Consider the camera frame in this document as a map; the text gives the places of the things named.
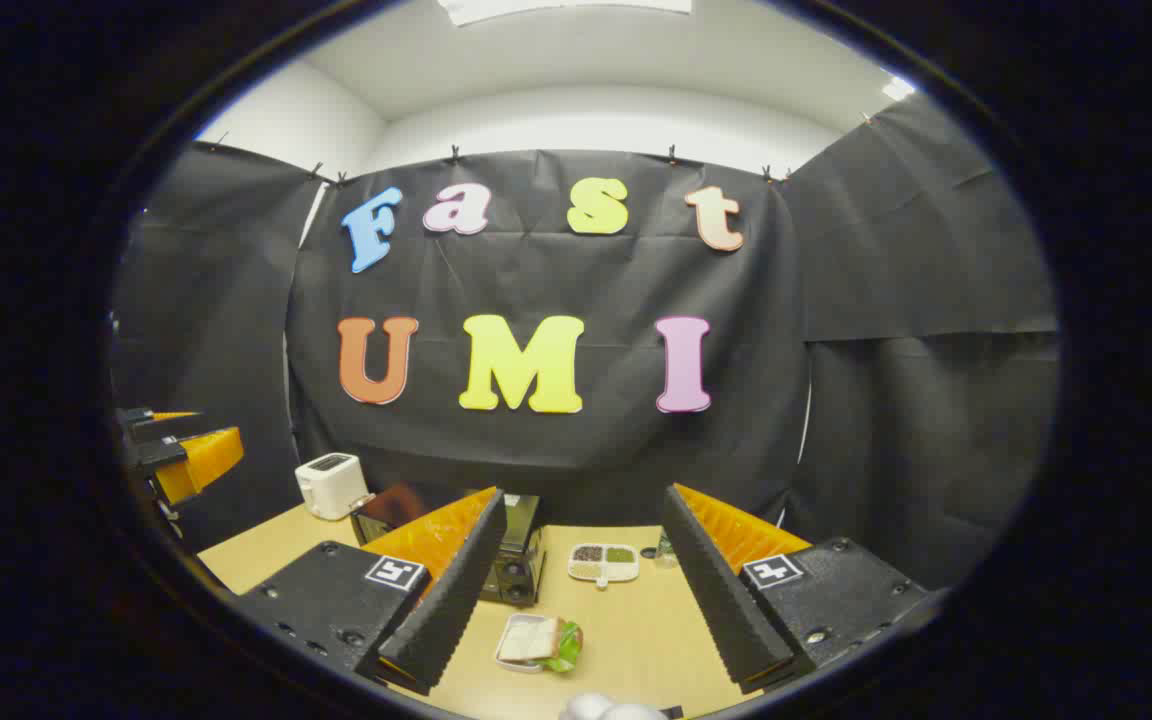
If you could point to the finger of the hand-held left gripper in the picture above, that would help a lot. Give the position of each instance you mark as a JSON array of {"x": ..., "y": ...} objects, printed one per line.
[
  {"x": 161, "y": 452},
  {"x": 141, "y": 415}
]

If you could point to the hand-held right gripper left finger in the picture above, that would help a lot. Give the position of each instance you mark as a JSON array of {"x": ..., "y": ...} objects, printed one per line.
[{"x": 456, "y": 590}]

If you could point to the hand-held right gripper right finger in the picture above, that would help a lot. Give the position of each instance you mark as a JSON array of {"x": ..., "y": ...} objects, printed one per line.
[{"x": 721, "y": 600}]

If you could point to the black electric oven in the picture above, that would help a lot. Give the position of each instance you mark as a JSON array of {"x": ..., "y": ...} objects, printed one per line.
[{"x": 521, "y": 560}]

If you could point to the lettuce sandwich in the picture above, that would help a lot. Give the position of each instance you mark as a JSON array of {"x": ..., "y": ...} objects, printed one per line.
[{"x": 533, "y": 640}]

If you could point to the white plastic tray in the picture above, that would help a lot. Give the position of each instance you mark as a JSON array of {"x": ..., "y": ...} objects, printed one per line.
[{"x": 514, "y": 622}]

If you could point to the clear water bottle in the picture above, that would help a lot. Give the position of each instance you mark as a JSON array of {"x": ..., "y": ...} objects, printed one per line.
[{"x": 666, "y": 550}]

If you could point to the white divided grain dish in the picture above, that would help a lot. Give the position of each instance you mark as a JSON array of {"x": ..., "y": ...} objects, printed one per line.
[{"x": 603, "y": 563}]

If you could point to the white toaster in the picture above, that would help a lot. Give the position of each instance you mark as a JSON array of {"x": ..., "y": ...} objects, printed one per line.
[{"x": 328, "y": 485}]

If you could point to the ceiling light panel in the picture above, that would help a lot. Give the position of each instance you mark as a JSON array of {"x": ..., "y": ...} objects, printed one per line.
[
  {"x": 898, "y": 88},
  {"x": 566, "y": 8}
]

